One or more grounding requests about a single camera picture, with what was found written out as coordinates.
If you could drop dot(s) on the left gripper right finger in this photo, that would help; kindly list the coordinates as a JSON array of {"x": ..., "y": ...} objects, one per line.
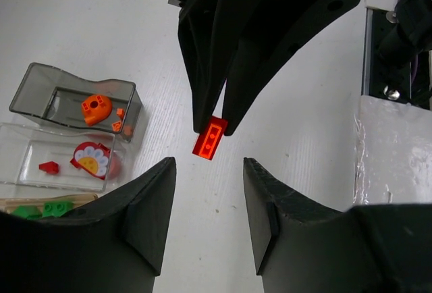
[{"x": 300, "y": 245}]

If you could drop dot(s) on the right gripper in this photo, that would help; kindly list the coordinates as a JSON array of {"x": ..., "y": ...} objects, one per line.
[{"x": 269, "y": 33}]

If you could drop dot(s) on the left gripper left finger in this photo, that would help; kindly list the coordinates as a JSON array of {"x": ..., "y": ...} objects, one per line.
[{"x": 113, "y": 244}]

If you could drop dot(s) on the green long lego brick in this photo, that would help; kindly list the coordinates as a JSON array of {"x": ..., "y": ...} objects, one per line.
[{"x": 57, "y": 208}]

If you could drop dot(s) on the red flower lego piece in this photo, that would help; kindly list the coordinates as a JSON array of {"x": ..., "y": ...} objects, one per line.
[{"x": 97, "y": 160}]

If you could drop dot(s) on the green sloped lego brick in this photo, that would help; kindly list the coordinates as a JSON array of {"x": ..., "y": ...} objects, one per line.
[{"x": 27, "y": 212}]

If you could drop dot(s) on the orange red lego piece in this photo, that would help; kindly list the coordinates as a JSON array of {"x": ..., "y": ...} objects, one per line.
[{"x": 207, "y": 142}]

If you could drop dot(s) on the dark red lego piece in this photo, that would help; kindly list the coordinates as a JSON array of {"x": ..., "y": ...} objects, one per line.
[{"x": 50, "y": 167}]

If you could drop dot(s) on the small orange lego stud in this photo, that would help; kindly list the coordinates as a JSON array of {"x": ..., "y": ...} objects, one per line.
[{"x": 117, "y": 126}]

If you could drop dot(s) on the orange round lego piece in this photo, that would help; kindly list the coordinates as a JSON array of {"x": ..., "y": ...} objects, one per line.
[{"x": 96, "y": 108}]

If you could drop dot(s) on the small orange lego cube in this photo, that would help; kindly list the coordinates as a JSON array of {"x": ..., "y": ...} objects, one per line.
[{"x": 128, "y": 130}]

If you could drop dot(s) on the orange translucent container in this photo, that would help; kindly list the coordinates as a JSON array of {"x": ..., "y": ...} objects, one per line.
[{"x": 8, "y": 205}]

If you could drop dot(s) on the clear container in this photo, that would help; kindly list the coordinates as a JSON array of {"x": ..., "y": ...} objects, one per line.
[{"x": 23, "y": 148}]

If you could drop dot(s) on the tiny orange lego piece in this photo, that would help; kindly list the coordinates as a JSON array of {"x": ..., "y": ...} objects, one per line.
[{"x": 120, "y": 113}]

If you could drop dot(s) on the grey translucent container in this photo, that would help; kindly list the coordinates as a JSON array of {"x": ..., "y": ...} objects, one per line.
[{"x": 51, "y": 96}]

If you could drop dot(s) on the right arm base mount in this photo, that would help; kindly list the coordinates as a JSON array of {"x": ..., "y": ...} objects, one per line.
[{"x": 386, "y": 65}]

